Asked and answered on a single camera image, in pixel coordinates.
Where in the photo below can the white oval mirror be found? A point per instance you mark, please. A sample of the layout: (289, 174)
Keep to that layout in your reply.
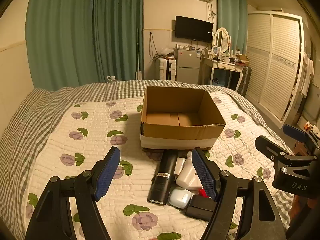
(221, 38)

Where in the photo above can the silver small fridge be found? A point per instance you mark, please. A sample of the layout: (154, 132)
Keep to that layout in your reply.
(188, 65)

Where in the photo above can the clear plastic bag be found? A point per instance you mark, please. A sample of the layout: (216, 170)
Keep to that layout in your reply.
(165, 52)

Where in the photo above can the clear water jug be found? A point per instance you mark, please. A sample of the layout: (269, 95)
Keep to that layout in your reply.
(110, 77)

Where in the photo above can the orange snack bag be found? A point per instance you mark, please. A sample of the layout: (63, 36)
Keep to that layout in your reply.
(309, 126)

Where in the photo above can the narrow green curtain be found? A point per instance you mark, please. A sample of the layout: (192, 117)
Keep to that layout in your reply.
(230, 17)

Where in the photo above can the dark suitcase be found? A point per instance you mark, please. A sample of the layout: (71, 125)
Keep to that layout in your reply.
(244, 80)

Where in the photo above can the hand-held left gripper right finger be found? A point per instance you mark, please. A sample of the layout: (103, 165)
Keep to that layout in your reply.
(203, 175)

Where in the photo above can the white plastic bottle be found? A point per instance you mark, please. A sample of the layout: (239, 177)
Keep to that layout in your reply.
(187, 177)

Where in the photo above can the white floral quilt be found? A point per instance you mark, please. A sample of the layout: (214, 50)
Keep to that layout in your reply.
(87, 150)

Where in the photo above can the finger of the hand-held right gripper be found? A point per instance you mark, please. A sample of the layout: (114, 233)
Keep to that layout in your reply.
(295, 130)
(270, 147)

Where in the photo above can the black rectangular box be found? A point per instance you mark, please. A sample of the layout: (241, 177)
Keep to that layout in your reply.
(200, 206)

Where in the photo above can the black wall television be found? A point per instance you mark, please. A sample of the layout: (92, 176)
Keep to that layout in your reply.
(193, 29)

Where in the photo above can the wide green curtain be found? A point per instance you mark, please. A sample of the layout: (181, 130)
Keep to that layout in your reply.
(60, 35)

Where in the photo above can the white earbuds case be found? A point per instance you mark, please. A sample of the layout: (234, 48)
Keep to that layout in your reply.
(178, 197)

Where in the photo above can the blue basket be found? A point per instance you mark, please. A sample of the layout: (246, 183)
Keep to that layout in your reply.
(218, 82)

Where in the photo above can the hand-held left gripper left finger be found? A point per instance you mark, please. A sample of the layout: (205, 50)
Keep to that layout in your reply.
(107, 175)

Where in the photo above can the hanging white clothes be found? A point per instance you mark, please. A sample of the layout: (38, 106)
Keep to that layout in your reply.
(307, 77)

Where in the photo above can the small brown cardboard box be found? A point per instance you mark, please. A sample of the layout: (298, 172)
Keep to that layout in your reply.
(243, 58)

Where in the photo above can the white louvred wardrobe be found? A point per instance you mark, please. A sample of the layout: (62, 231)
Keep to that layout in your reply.
(275, 65)

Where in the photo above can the black cylindrical bottle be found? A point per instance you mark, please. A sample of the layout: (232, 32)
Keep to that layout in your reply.
(162, 180)

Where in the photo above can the white dressing table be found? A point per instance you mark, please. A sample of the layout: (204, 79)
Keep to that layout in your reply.
(225, 65)

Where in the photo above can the white ribbed suitcase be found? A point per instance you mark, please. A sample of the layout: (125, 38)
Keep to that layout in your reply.
(166, 68)

